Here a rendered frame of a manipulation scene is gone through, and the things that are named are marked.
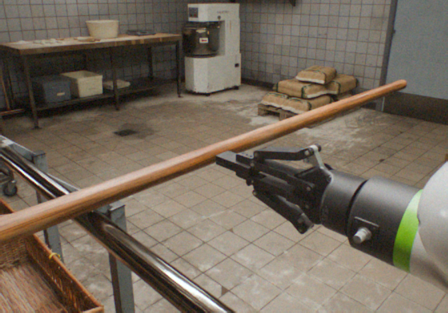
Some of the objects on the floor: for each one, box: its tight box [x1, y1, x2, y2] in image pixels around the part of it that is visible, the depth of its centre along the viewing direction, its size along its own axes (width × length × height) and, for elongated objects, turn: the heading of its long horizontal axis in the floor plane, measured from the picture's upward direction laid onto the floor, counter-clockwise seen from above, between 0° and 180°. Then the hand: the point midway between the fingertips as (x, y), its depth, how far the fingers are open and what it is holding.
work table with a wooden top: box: [0, 33, 182, 129], centre depth 533 cm, size 220×80×90 cm, turn 135°
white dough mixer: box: [181, 3, 241, 97], centre depth 606 cm, size 92×59×132 cm, turn 135°
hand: (238, 163), depth 61 cm, fingers closed
